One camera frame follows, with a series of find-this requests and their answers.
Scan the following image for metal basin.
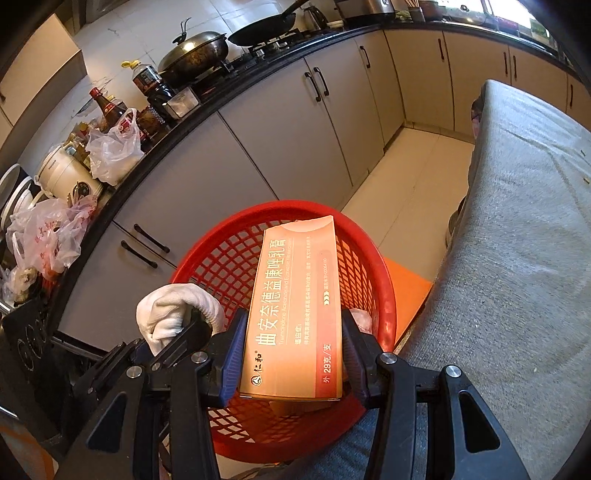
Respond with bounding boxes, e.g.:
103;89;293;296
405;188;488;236
445;196;468;246

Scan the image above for white rice cooker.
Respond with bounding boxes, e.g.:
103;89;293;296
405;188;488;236
36;144;103;205

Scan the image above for black frying pan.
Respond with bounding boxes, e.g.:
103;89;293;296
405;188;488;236
228;0;311;46

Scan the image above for gas stove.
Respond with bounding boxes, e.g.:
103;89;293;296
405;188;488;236
185;25;334;94

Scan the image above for dark sauce bottle red label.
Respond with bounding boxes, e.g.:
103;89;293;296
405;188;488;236
89;88;149;145

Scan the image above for person's left hand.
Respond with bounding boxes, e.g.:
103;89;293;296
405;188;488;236
135;284;228;356

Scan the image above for silver rice cooker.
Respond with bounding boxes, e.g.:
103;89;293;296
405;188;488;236
335;0;397;19

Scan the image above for black induction cooker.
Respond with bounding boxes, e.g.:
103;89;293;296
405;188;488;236
0;295;62;385

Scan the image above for white dishes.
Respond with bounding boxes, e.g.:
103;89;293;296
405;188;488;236
0;167;36;223

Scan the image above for orange plastic stool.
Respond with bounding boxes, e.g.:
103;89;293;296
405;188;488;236
382;256;435;343

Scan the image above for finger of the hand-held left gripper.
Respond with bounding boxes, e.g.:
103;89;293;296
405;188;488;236
150;308;214;373

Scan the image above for small clear container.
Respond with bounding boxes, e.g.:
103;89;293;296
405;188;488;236
166;88;201;119

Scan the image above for lidded metal wok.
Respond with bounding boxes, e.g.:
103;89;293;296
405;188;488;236
157;18;230;87

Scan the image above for yellow-capped oil bottle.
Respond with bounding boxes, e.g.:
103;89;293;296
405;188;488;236
121;60;179;123

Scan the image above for beige base cabinets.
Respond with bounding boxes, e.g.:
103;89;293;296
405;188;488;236
55;16;591;352

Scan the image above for metal kettle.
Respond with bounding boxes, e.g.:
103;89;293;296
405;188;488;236
302;4;330;29

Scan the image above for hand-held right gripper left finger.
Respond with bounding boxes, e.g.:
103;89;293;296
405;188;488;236
53;310;250;480

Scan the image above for orange carton box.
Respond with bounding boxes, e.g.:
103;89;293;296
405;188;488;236
238;215;345;401

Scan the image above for pink printed plastic bag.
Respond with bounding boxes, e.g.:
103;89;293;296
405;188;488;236
6;194;99;278

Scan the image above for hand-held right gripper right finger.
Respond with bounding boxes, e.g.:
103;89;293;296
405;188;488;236
341;314;532;480

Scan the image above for red plastic basket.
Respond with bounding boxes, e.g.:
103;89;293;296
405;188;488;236
168;199;398;464

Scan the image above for white plastic bag red print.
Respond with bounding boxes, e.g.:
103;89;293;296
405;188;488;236
86;108;145;186

